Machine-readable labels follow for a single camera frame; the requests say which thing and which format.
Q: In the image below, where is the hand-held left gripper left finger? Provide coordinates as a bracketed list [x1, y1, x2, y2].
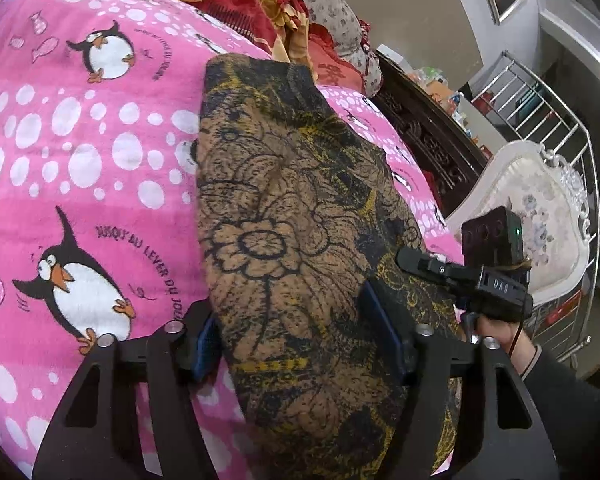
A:
[32, 299, 222, 480]

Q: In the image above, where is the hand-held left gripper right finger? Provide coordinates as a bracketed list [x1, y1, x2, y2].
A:
[359, 279, 562, 480]

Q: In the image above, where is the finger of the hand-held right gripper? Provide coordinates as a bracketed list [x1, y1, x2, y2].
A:
[396, 247, 481, 292]

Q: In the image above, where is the brown floral patterned garment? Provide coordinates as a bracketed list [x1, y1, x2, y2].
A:
[195, 52, 463, 480]

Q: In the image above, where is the person's right forearm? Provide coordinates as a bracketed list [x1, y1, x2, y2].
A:
[520, 345, 600, 480]

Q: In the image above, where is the person's right hand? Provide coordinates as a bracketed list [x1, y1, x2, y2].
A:
[475, 310, 543, 377]

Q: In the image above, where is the white ornate upholstered chair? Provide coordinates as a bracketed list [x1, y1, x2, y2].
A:
[445, 140, 600, 311]

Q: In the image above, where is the dark carved wooden headboard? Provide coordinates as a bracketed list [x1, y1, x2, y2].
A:
[372, 47, 492, 217]

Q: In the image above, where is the pile of colourful packets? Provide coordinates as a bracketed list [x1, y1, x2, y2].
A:
[405, 65, 494, 157]

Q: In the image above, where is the metal rack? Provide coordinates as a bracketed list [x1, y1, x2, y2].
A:
[472, 50, 600, 377]

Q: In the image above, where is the pink penguin printed blanket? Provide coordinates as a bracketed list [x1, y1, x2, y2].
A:
[0, 0, 461, 480]

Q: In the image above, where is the red bed sheet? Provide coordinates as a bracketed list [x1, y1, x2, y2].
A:
[307, 25, 372, 92]

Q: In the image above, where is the grey floral pillow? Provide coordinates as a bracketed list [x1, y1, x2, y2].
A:
[265, 0, 384, 97]

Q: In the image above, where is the red and orange floral quilt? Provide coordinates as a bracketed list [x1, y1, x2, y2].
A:
[62, 0, 316, 68]

